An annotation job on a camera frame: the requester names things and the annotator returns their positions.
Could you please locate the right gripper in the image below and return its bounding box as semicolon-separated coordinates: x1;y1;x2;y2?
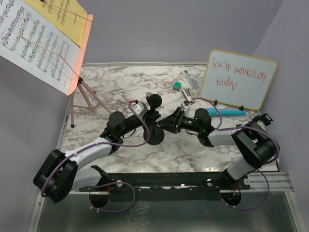
158;107;202;134

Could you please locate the black microphone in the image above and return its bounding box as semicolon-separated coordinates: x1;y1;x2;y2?
146;92;162;108

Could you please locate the blue toy microphone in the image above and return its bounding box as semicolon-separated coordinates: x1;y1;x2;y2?
207;108;247;116

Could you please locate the pink music stand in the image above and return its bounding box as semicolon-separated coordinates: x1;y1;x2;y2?
68;14;112;128

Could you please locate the yellow sheet music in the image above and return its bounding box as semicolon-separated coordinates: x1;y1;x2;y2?
26;0;87;46

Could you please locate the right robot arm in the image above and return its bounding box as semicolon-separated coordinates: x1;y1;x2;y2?
158;107;280;189

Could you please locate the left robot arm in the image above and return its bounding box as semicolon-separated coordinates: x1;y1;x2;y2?
33;110;161;203

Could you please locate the white stapler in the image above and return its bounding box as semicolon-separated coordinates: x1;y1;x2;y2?
182;89;194;103

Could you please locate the green whiteboard eraser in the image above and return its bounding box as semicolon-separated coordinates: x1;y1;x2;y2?
172;82;182;91

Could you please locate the packaged item flat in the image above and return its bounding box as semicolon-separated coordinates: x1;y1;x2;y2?
179;69;200;91

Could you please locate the white sheet music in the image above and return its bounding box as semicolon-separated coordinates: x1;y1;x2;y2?
0;0;80;95

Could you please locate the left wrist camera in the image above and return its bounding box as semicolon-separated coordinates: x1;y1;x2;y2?
132;101;148;117

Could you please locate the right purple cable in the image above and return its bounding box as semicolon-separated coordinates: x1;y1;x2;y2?
190;97;281;210

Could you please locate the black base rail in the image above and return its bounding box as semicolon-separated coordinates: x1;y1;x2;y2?
79;172;250;202

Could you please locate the small whiteboard yellow frame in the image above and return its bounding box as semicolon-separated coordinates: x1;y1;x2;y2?
199;49;279;111

